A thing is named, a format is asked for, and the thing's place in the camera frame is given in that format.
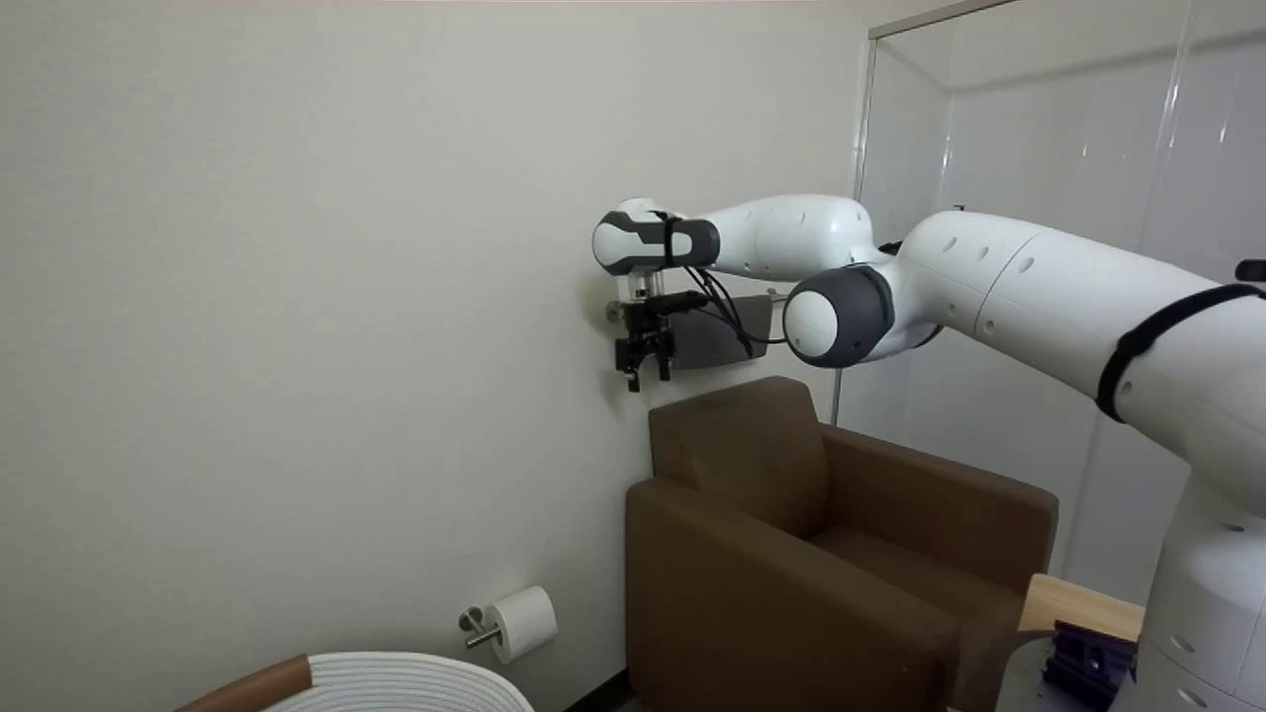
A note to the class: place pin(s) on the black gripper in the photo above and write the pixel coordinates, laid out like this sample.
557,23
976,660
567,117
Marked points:
645,321

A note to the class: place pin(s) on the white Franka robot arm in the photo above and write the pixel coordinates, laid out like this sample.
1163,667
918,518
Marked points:
1053,304

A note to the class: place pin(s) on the grey hanging towel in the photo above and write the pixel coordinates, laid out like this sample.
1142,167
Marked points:
723,341

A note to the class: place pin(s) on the brown armchair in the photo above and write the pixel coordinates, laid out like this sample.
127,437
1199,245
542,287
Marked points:
739,606

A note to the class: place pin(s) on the white toilet paper roll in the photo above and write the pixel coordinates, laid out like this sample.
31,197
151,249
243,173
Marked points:
526,618

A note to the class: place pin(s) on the chrome toilet paper holder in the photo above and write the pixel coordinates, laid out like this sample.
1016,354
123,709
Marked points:
475,623

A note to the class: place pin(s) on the light wooden side table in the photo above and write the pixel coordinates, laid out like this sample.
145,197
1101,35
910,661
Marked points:
1082,603

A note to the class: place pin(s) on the purple bag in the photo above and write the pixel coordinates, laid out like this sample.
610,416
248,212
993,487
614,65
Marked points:
1088,661

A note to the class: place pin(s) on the glass shower enclosure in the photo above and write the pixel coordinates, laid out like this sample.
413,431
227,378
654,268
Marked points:
1041,134

